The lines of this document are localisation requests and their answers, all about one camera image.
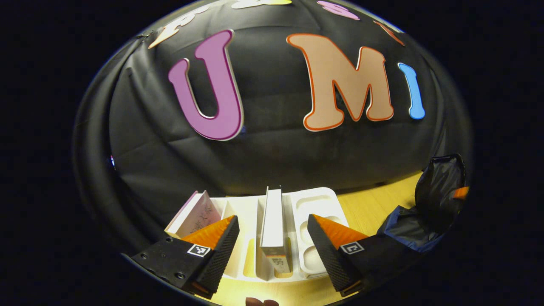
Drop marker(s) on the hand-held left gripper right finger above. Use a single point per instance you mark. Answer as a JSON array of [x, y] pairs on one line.
[[329, 259]]

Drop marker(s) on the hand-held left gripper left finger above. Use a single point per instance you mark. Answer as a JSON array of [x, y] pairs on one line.
[[221, 255]]

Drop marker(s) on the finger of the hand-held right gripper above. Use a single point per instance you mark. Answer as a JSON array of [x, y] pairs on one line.
[[461, 193]]

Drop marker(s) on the blue schoolbag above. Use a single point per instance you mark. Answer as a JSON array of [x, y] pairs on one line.
[[437, 191]]

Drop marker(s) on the pink cover book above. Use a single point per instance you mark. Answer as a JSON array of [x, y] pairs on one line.
[[197, 214]]

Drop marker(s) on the white bookshelf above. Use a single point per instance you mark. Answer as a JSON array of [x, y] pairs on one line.
[[321, 199]]

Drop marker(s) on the dark cover book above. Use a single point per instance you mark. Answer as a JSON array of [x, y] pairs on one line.
[[272, 221]]

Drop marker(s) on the black backdrop cloth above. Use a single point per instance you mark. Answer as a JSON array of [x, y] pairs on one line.
[[272, 161]]

